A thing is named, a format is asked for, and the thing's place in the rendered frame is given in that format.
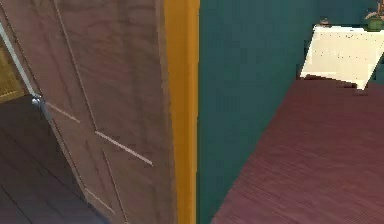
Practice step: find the small brown object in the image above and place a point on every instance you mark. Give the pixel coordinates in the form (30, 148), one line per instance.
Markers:
(325, 22)

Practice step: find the brown wooden room door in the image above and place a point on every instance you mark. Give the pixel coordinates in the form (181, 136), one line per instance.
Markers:
(110, 83)

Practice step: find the green potted house plant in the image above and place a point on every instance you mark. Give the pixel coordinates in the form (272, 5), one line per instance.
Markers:
(376, 20)

